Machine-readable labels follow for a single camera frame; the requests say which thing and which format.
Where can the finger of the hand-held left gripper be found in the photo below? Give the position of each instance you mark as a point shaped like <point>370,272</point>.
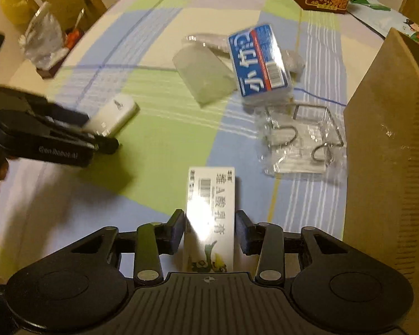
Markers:
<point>66,115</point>
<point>106,144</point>

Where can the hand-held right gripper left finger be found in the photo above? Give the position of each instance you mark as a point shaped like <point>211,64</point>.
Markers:
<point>177,232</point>

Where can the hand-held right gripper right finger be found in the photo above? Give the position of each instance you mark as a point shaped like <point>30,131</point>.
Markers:
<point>242,232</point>

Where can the white remote control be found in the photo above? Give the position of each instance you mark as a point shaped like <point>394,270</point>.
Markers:
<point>115,111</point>

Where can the long white ointment box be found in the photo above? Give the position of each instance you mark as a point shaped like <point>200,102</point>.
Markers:
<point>209,209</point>

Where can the clear bag of metal hooks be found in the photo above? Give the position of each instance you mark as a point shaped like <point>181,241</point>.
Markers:
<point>300,160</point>

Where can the clear bag with white device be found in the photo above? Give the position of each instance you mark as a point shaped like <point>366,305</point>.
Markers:
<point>202,76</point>

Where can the cardboard box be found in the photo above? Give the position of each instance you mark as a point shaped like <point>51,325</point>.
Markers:
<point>387,146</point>

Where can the blue label plastic box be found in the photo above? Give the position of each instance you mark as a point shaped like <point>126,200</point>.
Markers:
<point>258,59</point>

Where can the checked cloth covered desktop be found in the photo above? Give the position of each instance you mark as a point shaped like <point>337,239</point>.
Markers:
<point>160,167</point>

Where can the crinkled clear plastic bag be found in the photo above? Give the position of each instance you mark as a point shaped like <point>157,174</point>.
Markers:
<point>42,38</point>

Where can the green white snack bag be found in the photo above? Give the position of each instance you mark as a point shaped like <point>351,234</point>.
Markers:
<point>377,15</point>

